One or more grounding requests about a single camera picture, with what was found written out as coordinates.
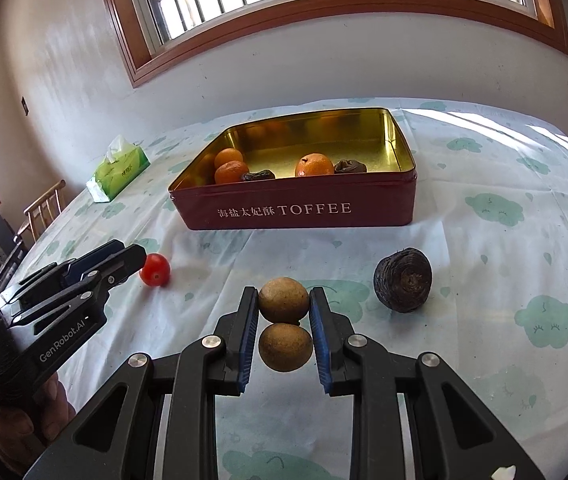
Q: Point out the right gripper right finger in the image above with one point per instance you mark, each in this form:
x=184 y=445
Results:
x=453 y=434

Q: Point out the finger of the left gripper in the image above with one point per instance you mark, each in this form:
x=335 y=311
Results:
x=114 y=271
x=55 y=277

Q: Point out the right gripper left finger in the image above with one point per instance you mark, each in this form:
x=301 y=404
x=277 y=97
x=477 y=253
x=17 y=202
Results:
x=158 y=410

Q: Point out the red cherry tomato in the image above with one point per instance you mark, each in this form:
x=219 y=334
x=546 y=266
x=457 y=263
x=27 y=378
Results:
x=156 y=270

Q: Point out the large dark ridged fruit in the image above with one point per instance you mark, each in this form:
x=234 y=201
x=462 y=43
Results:
x=402 y=281

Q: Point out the small orange kumquat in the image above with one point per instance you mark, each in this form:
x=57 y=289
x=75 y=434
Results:
x=228 y=155

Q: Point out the brown longan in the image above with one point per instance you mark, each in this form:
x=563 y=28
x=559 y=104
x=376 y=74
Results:
x=285 y=347
x=283 y=300

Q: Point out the dark date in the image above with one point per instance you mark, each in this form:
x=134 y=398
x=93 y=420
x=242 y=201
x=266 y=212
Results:
x=258 y=176

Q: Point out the mandarin orange with leaf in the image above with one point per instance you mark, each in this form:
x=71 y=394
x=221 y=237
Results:
x=314 y=164

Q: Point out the dark wrinkled passion fruit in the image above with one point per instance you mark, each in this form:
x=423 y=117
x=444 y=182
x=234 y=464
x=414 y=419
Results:
x=350 y=166

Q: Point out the person's left hand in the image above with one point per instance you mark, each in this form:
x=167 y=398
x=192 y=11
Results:
x=22 y=440

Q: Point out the wooden chair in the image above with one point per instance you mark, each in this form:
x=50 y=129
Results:
x=41 y=213

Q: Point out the green tissue pack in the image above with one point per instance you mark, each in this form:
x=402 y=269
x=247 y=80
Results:
x=121 y=165

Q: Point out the cloud pattern tablecloth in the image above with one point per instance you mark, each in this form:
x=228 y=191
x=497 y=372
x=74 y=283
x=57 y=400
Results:
x=491 y=216

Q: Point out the dark wall switch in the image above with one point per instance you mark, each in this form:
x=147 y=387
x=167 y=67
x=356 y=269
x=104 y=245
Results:
x=25 y=107

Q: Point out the barred window wooden frame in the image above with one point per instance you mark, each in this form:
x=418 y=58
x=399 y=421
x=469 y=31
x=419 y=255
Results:
x=548 y=25

